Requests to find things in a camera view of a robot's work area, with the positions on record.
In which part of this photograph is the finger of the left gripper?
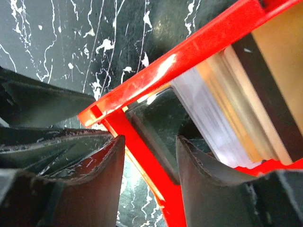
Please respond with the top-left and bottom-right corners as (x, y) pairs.
(0, 68), (113, 175)

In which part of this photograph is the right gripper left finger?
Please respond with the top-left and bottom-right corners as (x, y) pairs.
(0, 135), (125, 227)

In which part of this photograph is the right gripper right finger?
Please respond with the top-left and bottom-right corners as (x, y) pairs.
(176, 136), (303, 227)

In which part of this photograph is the red plastic bin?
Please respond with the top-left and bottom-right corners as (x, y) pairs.
(78, 0), (297, 227)

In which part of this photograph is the stack of credit cards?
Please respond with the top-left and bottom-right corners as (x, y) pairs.
(171, 46), (296, 169)

